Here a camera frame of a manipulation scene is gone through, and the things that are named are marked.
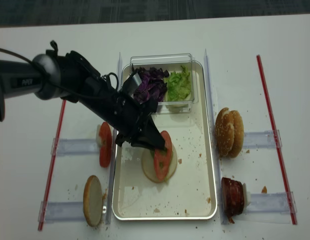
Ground bottom bun on tray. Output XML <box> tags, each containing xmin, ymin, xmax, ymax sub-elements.
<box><xmin>141</xmin><ymin>145</ymin><xmax>178</xmax><ymax>183</ymax></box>

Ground purple cabbage leaves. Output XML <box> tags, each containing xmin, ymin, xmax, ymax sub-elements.
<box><xmin>133</xmin><ymin>67</ymin><xmax>170</xmax><ymax>104</ymax></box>

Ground silver metal tray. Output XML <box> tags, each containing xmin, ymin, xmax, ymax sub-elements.
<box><xmin>112</xmin><ymin>61</ymin><xmax>217</xmax><ymax>221</ymax></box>

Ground red straw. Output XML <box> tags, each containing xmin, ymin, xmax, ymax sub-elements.
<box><xmin>256</xmin><ymin>54</ymin><xmax>298</xmax><ymax>225</ymax></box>
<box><xmin>37</xmin><ymin>100</ymin><xmax>66</xmax><ymax>232</ymax></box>

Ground left red straw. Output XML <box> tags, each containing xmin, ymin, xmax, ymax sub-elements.
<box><xmin>37</xmin><ymin>100</ymin><xmax>66</xmax><ymax>232</ymax></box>

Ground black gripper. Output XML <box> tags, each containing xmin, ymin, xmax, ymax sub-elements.
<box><xmin>79</xmin><ymin>77</ymin><xmax>167</xmax><ymax>151</ymax></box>

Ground clear plastic container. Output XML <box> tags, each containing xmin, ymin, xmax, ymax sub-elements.
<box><xmin>130</xmin><ymin>53</ymin><xmax>197</xmax><ymax>114</ymax></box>

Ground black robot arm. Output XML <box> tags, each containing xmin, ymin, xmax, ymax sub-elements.
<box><xmin>0</xmin><ymin>41</ymin><xmax>166</xmax><ymax>150</ymax></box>

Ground right upper clear rail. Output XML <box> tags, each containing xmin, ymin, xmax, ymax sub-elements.
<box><xmin>242</xmin><ymin>130</ymin><xmax>282</xmax><ymax>149</ymax></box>

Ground remaining tomato slices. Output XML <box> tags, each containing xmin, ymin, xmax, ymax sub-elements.
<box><xmin>98</xmin><ymin>122</ymin><xmax>112</xmax><ymax>168</ymax></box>

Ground right red straw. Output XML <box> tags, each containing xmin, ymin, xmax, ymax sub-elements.
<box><xmin>256</xmin><ymin>54</ymin><xmax>298</xmax><ymax>225</ymax></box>

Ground left upper clear rail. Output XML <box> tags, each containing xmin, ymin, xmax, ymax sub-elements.
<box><xmin>51</xmin><ymin>138</ymin><xmax>100</xmax><ymax>156</ymax></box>

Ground sesame bun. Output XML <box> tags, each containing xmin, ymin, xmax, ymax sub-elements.
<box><xmin>228</xmin><ymin>110</ymin><xmax>244</xmax><ymax>158</ymax></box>
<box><xmin>214</xmin><ymin>107</ymin><xmax>235</xmax><ymax>157</ymax></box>

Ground green lettuce leaf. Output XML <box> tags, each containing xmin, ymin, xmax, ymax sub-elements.
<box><xmin>147</xmin><ymin>146</ymin><xmax>177</xmax><ymax>183</ymax></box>

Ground upright bun half left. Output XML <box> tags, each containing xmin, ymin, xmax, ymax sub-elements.
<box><xmin>83</xmin><ymin>175</ymin><xmax>103</xmax><ymax>227</ymax></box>

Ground sesame bun front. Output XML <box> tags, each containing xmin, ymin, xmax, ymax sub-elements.
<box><xmin>214</xmin><ymin>107</ymin><xmax>235</xmax><ymax>157</ymax></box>

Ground shredded green lettuce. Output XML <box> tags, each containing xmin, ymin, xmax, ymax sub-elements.
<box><xmin>163</xmin><ymin>65</ymin><xmax>192</xmax><ymax>102</ymax></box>

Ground stacked meat patties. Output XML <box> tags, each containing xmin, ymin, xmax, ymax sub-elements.
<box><xmin>221</xmin><ymin>177</ymin><xmax>245</xmax><ymax>218</ymax></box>

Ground sesame bun rear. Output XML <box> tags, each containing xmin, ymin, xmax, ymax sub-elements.
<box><xmin>228</xmin><ymin>110</ymin><xmax>244</xmax><ymax>158</ymax></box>

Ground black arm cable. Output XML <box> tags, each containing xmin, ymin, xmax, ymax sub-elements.
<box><xmin>0</xmin><ymin>39</ymin><xmax>120</xmax><ymax>98</ymax></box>

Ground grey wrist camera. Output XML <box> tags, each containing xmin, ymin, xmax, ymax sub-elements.
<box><xmin>121</xmin><ymin>71</ymin><xmax>142</xmax><ymax>96</ymax></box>

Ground tomato slice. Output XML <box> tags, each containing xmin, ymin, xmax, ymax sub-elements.
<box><xmin>153</xmin><ymin>130</ymin><xmax>173</xmax><ymax>181</ymax></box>

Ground right lower clear rail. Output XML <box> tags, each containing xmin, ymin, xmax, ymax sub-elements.
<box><xmin>245</xmin><ymin>192</ymin><xmax>297</xmax><ymax>214</ymax></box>

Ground clear rail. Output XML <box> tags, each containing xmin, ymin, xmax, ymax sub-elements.
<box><xmin>242</xmin><ymin>130</ymin><xmax>282</xmax><ymax>149</ymax></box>
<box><xmin>38</xmin><ymin>201</ymin><xmax>86</xmax><ymax>223</ymax></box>
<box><xmin>51</xmin><ymin>138</ymin><xmax>100</xmax><ymax>156</ymax></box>
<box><xmin>245</xmin><ymin>192</ymin><xmax>297</xmax><ymax>214</ymax></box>

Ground left lower clear rail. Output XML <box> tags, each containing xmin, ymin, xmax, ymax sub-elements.
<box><xmin>38</xmin><ymin>201</ymin><xmax>86</xmax><ymax>223</ymax></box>

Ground white meat holder block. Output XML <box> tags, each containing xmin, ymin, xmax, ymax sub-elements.
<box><xmin>242</xmin><ymin>183</ymin><xmax>251</xmax><ymax>209</ymax></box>

